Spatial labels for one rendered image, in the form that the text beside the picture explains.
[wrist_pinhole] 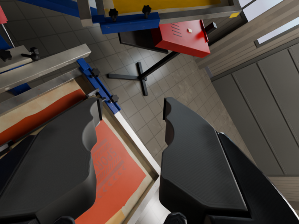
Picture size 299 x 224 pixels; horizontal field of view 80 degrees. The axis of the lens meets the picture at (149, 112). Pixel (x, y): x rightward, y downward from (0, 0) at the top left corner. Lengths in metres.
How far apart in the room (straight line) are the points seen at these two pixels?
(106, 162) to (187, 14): 0.88
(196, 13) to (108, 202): 1.07
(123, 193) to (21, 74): 0.71
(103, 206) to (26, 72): 0.68
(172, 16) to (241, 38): 2.49
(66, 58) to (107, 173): 0.59
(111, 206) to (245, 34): 3.11
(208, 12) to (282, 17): 2.29
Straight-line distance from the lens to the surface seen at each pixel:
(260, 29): 3.42
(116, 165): 1.00
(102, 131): 0.98
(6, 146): 0.82
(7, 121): 0.91
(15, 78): 0.87
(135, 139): 1.03
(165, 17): 1.06
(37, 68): 0.90
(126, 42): 1.34
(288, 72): 3.70
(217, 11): 1.19
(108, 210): 1.00
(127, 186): 1.03
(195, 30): 1.77
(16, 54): 0.88
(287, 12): 3.37
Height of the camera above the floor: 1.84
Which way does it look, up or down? 48 degrees down
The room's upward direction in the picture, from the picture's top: 66 degrees clockwise
